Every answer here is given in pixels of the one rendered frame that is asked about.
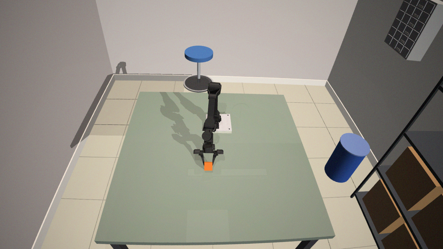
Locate orange block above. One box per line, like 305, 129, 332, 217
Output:
204, 162, 213, 170

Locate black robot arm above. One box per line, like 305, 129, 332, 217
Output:
202, 82, 222, 153

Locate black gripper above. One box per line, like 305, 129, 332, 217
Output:
193, 141, 224, 165

